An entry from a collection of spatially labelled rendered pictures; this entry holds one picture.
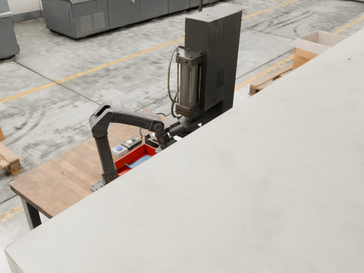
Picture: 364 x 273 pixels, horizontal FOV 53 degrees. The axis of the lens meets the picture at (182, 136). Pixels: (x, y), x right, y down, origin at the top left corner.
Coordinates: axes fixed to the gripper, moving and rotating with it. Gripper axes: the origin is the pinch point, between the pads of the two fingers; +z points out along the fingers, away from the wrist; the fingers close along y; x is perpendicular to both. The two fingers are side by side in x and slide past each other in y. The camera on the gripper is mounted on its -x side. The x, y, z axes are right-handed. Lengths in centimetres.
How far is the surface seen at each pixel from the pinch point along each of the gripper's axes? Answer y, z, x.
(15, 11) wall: 220, 199, 622
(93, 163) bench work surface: -20.9, 4.1, 37.9
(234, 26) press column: 56, -38, -8
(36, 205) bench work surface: -55, -10, 35
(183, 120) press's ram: 14.9, -11.7, -0.5
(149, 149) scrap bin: 2.4, 9.9, 19.6
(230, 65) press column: 48, -21, -8
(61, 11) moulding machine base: 224, 165, 457
